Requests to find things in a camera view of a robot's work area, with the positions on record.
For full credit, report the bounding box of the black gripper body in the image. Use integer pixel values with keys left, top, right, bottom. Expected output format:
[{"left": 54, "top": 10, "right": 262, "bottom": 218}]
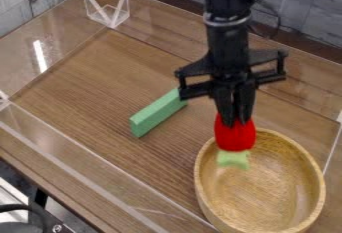
[{"left": 175, "top": 21, "right": 289, "bottom": 100}]

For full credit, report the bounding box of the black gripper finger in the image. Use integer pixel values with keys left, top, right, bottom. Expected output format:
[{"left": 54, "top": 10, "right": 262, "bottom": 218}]
[
  {"left": 213, "top": 87, "right": 235, "bottom": 127},
  {"left": 235, "top": 80, "right": 257, "bottom": 124}
]

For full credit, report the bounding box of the red plush strawberry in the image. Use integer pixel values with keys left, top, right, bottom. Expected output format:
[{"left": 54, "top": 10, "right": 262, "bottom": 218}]
[{"left": 213, "top": 111, "right": 258, "bottom": 171}]

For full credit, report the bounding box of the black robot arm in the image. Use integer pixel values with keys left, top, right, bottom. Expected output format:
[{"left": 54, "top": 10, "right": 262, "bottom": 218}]
[{"left": 175, "top": 0, "right": 289, "bottom": 127}]

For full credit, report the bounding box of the green rectangular block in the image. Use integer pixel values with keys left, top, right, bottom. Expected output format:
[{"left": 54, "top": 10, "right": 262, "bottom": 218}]
[{"left": 130, "top": 89, "right": 187, "bottom": 138}]

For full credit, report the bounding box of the wooden bowl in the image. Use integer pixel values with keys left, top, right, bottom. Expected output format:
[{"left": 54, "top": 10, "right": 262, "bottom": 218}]
[{"left": 194, "top": 128, "right": 326, "bottom": 233}]

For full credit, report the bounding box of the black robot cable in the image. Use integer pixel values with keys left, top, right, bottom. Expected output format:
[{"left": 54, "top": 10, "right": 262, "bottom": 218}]
[{"left": 249, "top": 0, "right": 285, "bottom": 41}]

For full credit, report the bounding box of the clear acrylic corner bracket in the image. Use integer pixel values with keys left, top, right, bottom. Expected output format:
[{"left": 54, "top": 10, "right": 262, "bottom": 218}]
[{"left": 84, "top": 0, "right": 130, "bottom": 29}]

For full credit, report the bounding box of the black table leg mount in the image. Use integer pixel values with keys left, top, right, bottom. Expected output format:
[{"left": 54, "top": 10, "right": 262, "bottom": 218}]
[{"left": 0, "top": 188, "right": 75, "bottom": 233}]

